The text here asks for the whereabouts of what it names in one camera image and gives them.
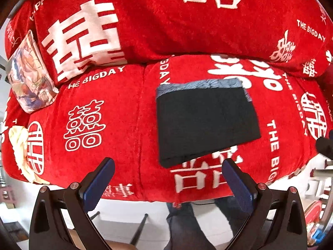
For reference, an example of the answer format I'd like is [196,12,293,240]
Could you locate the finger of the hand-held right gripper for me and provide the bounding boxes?
[316,130,333,160]

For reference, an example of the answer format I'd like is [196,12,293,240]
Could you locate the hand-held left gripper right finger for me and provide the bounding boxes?
[222,158,309,250]

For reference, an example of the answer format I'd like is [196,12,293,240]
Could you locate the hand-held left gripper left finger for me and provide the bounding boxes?
[29,157,116,250]

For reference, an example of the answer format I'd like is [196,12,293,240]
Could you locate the black pants with grey waistband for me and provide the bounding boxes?
[155,78,261,168]

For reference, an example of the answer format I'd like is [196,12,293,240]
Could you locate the white shelf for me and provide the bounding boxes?
[306,160,333,201]

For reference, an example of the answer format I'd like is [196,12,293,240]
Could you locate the red printed blanket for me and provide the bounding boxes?
[2,0,333,204]

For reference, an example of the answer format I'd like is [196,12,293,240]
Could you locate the red round container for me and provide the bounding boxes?
[304,200,326,230]

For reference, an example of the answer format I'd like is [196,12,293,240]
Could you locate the person's legs in jeans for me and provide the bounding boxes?
[164,196,245,250]

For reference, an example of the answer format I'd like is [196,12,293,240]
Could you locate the cream cloth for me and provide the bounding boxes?
[8,126,50,185]

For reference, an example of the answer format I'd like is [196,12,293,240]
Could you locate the printed cushion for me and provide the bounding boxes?
[6,30,60,114]

